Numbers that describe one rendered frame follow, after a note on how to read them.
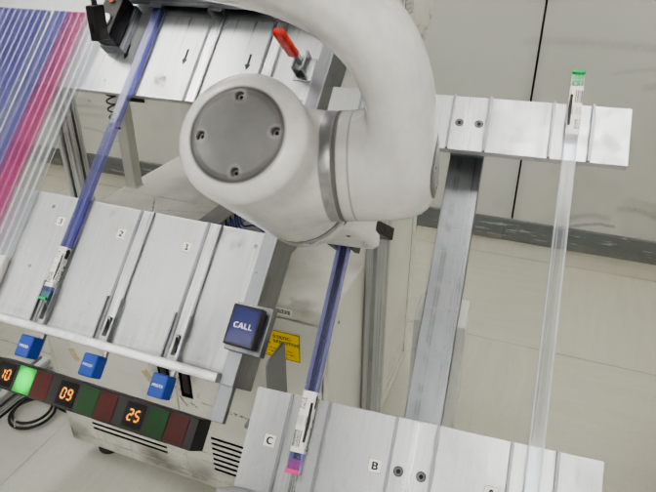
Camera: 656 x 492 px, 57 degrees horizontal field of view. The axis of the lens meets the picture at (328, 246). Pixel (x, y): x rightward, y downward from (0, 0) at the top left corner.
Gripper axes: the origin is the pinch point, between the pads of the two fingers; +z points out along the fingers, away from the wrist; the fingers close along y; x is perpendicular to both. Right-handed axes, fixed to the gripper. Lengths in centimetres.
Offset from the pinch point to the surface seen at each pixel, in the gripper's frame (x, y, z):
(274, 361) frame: 15.5, 7.7, 7.2
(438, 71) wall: -98, 15, 166
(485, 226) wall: -45, -11, 202
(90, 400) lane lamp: 25.4, 32.8, 9.4
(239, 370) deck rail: 17.4, 12.2, 7.8
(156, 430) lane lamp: 26.8, 21.9, 8.6
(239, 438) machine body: 37, 30, 62
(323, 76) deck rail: -23.8, 10.4, 12.7
